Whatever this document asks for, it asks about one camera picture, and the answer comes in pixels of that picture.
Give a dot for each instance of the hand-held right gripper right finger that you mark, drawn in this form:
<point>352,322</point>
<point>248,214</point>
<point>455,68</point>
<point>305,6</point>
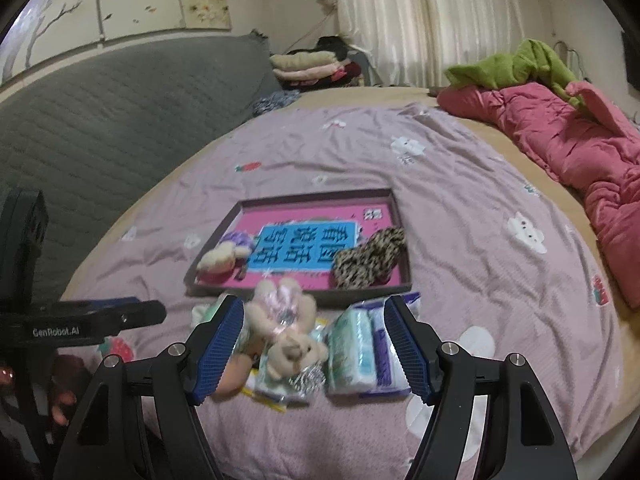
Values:
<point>406,350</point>

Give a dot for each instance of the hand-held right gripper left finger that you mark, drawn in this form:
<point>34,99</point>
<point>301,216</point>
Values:
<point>220,350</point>

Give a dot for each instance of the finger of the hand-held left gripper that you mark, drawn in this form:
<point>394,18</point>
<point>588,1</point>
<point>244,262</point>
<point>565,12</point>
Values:
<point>117,302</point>
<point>137,316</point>

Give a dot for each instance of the orange makeup sponge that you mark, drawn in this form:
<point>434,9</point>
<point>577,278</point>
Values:
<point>232,379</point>

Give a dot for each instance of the tan plush bear pink dress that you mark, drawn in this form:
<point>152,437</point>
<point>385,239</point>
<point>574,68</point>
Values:
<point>290,350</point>

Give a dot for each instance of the leopard print scrunchie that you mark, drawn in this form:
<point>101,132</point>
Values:
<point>367,260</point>

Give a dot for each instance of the dark cardboard tray pink base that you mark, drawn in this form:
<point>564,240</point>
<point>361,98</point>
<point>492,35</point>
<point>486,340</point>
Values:
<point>300,212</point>

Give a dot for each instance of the person's left hand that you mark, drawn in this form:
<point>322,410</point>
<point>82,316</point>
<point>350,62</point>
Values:
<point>64,390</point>

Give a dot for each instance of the blue white tissue pack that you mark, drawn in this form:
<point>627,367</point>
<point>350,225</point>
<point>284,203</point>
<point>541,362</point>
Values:
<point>367,305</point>

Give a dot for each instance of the yellow wet wipe packet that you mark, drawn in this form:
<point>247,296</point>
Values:
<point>270,400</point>

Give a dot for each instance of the cream plush bunny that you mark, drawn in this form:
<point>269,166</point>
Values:
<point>220,260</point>

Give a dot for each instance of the grey quilted headboard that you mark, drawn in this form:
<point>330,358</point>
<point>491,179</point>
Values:
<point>100,120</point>

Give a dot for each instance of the blue patterned cloth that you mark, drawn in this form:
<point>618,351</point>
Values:
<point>275,104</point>

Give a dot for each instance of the pink quilt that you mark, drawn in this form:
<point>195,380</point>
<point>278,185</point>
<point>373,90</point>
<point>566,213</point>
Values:
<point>560,140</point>

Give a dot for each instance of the dark red garment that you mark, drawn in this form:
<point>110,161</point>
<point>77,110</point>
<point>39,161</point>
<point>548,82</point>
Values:
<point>356,74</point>

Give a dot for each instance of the pink folded garment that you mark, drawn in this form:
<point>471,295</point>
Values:
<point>312,74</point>

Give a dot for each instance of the cream folded garment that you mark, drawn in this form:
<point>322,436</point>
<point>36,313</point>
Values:
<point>300,60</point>

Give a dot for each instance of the green blanket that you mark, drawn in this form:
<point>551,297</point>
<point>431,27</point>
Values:
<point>525,67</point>

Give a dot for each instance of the black garment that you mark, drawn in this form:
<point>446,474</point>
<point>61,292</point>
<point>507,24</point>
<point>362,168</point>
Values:
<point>334,46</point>

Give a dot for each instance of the white curtain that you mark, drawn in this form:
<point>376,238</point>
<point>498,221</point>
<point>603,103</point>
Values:
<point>425,20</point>

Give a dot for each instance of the black television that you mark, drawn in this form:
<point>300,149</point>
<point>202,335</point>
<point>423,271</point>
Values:
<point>632,62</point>

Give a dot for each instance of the painted tree wall panel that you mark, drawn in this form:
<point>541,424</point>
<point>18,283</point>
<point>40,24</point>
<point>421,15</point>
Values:
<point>150,0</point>

